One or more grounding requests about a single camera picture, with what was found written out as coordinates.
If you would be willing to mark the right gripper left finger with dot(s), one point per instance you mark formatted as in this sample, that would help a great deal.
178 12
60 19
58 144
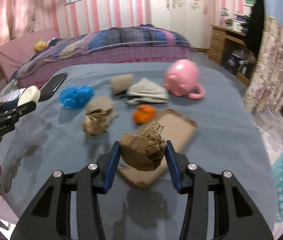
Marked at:
48 214

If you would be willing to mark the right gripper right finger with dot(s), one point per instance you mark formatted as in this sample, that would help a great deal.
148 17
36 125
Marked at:
236 216

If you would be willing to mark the white round lid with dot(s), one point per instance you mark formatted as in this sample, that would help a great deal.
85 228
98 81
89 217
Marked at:
31 93

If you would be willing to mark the blue plastic bag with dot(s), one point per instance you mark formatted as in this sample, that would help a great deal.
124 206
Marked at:
74 98

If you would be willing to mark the orange peel piece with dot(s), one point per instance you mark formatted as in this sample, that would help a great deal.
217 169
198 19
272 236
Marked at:
143 114

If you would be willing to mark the beige cloth pouch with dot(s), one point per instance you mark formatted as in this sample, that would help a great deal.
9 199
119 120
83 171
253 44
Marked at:
146 91

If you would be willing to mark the black phone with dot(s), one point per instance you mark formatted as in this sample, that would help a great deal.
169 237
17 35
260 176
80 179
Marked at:
49 89

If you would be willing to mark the pink headboard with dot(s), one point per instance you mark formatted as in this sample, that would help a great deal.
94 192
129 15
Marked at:
17 52

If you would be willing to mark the yellow duck plush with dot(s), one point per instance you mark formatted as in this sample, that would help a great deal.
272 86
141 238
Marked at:
41 45

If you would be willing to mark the tan phone case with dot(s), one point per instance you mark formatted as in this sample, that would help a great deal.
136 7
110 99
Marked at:
178 129

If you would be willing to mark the pink pig mug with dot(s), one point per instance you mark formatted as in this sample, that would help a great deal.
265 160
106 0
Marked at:
182 79

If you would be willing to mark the black box under desk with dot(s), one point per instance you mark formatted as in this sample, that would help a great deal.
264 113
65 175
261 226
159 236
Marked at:
233 63

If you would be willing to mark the floral curtain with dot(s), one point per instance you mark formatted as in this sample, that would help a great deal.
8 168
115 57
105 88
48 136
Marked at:
265 90

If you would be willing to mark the bed with patchwork quilt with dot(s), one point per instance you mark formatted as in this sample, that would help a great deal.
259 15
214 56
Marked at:
115 45

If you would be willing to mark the wooden desk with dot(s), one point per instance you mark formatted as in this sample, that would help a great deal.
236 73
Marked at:
227 41

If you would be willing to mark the black hanging coat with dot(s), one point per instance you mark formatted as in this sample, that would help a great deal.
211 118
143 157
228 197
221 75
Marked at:
253 37

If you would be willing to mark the white wardrobe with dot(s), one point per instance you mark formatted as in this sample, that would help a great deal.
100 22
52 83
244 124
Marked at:
190 18

